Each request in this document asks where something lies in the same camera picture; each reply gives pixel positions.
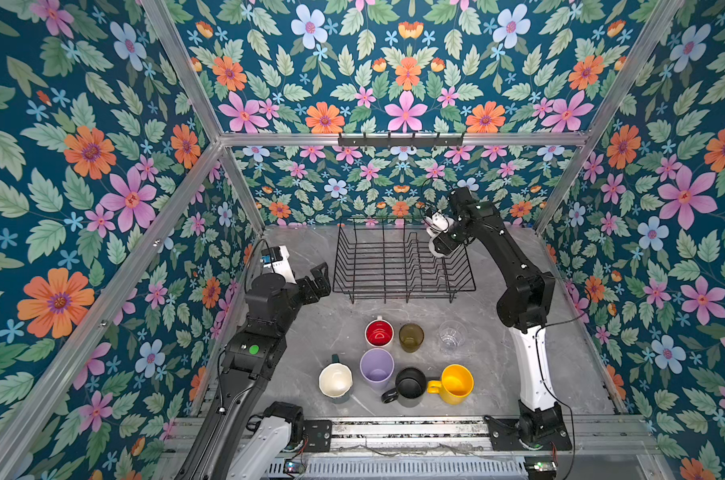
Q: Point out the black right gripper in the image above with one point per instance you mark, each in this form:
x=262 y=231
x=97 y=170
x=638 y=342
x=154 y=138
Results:
x=445 y=244

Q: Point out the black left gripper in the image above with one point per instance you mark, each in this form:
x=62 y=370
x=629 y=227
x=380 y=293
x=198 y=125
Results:
x=323 y=284

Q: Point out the white faceted mug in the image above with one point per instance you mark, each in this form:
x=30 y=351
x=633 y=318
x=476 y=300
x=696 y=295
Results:
x=438 y=249

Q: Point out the black wire dish rack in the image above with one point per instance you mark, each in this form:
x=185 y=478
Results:
x=389 y=261

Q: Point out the red interior white mug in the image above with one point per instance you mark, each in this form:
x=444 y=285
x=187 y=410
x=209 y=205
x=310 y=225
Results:
x=379 y=333

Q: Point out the green mug cream interior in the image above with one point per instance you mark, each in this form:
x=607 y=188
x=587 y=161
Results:
x=336 y=380

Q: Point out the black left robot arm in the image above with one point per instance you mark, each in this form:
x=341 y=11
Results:
x=250 y=359

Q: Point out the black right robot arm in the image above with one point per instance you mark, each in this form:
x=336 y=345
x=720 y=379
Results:
x=523 y=308

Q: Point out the clear glass cup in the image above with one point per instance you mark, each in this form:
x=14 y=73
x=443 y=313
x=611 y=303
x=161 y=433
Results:
x=452 y=335

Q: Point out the lilac plastic cup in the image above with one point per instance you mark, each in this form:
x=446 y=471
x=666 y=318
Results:
x=377 y=367

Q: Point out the olive green glass cup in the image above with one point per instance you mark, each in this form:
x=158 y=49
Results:
x=411 y=337

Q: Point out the black mug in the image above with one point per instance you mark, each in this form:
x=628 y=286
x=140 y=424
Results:
x=411 y=385

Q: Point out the yellow mug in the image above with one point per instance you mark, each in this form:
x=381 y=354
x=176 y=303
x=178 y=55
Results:
x=454 y=386

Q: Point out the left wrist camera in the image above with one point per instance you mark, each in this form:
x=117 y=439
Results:
x=276 y=259

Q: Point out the black hook rail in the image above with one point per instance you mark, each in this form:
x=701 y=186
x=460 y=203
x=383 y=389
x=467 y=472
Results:
x=388 y=140

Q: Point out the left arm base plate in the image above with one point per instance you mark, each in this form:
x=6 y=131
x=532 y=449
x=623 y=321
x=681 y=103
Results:
x=314 y=436

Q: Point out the aluminium front rail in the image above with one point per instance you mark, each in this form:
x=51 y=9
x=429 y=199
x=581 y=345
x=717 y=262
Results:
x=590 y=434

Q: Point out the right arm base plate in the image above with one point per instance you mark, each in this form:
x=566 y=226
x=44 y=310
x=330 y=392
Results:
x=525 y=433

